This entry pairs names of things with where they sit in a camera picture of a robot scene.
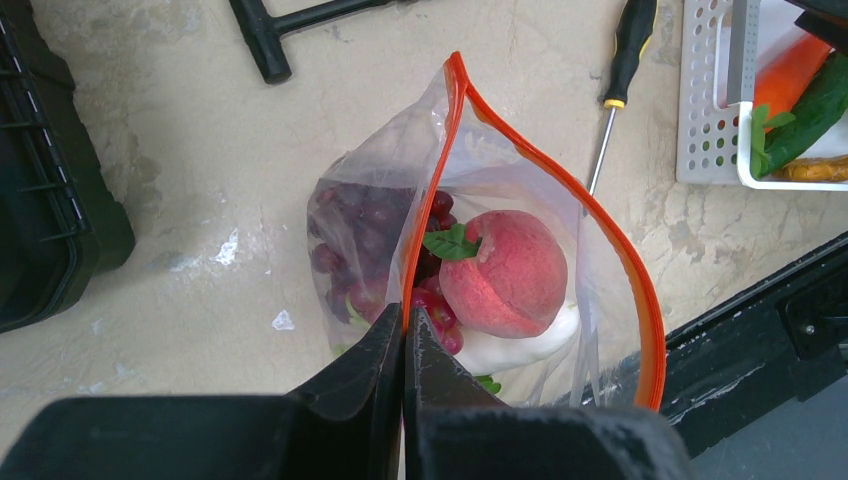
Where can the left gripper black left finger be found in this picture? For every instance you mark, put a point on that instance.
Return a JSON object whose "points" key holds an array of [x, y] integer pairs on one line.
{"points": [[343, 423]]}

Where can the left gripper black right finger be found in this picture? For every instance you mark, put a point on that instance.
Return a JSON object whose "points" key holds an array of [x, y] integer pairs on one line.
{"points": [[456, 429]]}

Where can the light red grape bunch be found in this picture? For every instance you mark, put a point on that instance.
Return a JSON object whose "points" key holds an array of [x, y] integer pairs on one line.
{"points": [[429, 296]]}

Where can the red pink fruit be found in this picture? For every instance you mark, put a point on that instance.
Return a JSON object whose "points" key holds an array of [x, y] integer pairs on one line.
{"points": [[503, 273]]}

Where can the dark red grape bunch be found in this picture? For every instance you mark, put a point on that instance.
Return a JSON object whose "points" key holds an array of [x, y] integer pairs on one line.
{"points": [[357, 229]]}

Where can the clear orange-zip bag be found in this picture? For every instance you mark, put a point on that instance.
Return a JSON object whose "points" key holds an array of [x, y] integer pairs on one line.
{"points": [[462, 160]]}

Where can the orange carrot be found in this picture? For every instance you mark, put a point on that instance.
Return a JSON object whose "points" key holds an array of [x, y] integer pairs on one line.
{"points": [[780, 84]]}

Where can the green cucumber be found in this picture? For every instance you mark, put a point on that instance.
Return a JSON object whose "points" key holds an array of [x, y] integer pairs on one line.
{"points": [[782, 139]]}

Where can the black plastic toolbox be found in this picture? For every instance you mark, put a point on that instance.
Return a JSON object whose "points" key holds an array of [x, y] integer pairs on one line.
{"points": [[60, 224]]}

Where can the white plastic basket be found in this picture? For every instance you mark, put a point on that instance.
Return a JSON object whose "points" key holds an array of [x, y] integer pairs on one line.
{"points": [[724, 43]]}

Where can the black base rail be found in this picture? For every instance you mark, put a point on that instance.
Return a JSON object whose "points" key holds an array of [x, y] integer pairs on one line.
{"points": [[775, 341]]}

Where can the black T-handle tool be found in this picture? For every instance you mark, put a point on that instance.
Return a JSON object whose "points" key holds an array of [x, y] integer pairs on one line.
{"points": [[262, 32]]}

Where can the black yellow-handled screwdriver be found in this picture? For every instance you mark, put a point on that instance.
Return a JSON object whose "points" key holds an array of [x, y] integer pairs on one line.
{"points": [[631, 37]]}

